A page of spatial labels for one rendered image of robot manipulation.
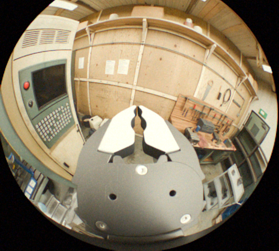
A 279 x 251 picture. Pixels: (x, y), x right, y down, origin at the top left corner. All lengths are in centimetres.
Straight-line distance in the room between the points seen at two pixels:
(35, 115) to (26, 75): 29
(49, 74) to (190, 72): 189
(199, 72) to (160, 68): 79
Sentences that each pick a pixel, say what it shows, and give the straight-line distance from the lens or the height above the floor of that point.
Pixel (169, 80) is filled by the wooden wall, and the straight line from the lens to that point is 156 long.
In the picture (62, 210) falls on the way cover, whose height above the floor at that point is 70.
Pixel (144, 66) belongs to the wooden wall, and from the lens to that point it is 155.
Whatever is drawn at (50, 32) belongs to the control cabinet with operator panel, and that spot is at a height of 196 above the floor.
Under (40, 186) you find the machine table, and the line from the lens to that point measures 114.
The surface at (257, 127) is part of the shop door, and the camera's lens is 367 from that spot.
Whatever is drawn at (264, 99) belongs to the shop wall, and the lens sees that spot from 389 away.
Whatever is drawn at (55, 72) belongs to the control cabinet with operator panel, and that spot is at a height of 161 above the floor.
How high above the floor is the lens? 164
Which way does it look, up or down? 31 degrees down
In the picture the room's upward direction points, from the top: 12 degrees clockwise
